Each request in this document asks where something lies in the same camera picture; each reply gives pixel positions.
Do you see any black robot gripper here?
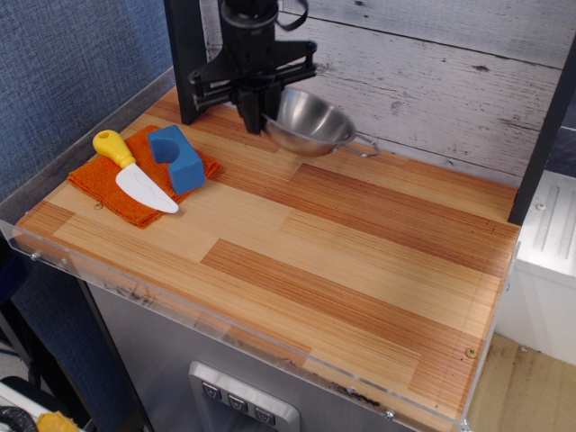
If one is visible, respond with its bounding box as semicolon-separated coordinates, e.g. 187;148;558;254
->
188;13;317;134

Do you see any stainless steel two-handled bowl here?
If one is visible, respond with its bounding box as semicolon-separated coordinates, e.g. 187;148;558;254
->
262;87;380;158

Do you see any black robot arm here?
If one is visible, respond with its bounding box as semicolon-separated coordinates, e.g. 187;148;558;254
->
188;1;317;134

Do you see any blue foam block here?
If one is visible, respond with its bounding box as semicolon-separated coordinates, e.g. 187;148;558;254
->
148;125;206;194

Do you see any orange folded cloth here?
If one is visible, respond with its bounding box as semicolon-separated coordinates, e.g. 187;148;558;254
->
67;125;221;228

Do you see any stainless steel cabinet front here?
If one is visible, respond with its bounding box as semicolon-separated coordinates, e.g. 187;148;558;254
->
89;285;405;431

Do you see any clear acrylic edge guard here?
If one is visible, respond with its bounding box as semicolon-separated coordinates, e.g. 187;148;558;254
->
1;214;498;431

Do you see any silver button control panel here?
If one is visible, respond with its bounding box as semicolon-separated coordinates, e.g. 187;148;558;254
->
188;361;301;431

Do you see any white ribbed appliance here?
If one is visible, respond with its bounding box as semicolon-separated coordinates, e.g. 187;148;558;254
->
495;171;575;365

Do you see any yellow crumpled object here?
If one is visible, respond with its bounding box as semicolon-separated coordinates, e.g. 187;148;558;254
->
36;411;80;432

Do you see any black cable loop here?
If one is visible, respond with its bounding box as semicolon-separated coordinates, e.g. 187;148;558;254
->
274;0;311;32

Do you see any yellow handled white toy knife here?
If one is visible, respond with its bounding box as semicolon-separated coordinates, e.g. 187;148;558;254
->
93;130;179;214

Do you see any black right vertical post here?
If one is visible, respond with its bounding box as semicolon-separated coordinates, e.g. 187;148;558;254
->
508;40;575;226

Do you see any black corrugated hose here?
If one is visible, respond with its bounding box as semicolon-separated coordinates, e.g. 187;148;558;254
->
0;406;40;432

